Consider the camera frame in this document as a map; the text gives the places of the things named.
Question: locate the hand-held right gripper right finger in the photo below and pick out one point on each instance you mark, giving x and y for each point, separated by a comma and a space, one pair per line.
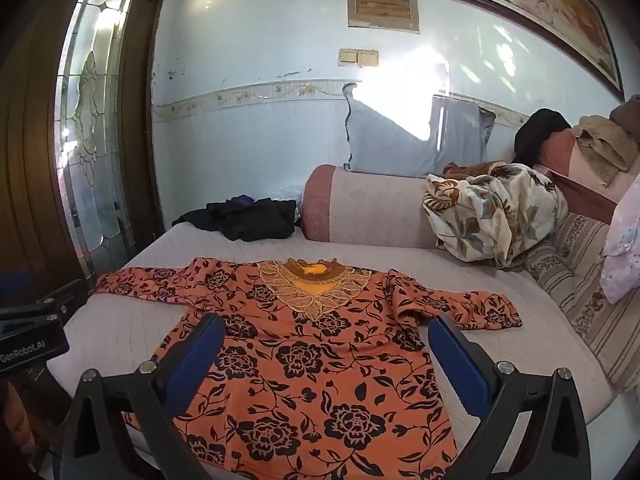
457, 365

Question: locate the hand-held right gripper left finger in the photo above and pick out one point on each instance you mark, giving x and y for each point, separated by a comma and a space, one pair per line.
202, 355

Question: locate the orange floral shirt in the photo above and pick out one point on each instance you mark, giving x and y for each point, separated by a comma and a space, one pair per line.
320, 365

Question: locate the black clothes pile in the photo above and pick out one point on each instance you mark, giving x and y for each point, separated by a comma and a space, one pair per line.
245, 216

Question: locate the striped sofa backrest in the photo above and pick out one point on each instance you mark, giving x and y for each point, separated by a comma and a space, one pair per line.
585, 295

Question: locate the floral cream cloth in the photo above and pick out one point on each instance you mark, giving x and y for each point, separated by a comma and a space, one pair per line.
495, 212

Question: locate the pink sofa armrest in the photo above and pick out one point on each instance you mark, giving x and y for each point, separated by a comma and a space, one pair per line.
370, 207

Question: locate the brown cloth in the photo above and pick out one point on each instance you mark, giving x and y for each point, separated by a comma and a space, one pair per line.
467, 169

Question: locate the white patterned pillow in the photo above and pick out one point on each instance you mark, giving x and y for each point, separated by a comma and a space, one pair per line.
622, 250

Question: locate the wooden door with stained glass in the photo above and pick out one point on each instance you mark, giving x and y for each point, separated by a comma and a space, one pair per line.
75, 125

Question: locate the grey pillow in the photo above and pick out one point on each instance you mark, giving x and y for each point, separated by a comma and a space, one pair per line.
400, 135

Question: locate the black cloth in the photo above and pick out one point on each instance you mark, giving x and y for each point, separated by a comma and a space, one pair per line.
540, 132

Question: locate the beige towel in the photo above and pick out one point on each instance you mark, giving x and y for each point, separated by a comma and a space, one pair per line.
602, 145

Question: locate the framed painting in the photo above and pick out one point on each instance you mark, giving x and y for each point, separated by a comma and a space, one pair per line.
530, 5

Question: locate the wall light switch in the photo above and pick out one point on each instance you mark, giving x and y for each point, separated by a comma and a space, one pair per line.
358, 57

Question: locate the wall electrical panel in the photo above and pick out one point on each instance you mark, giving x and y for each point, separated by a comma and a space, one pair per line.
382, 6

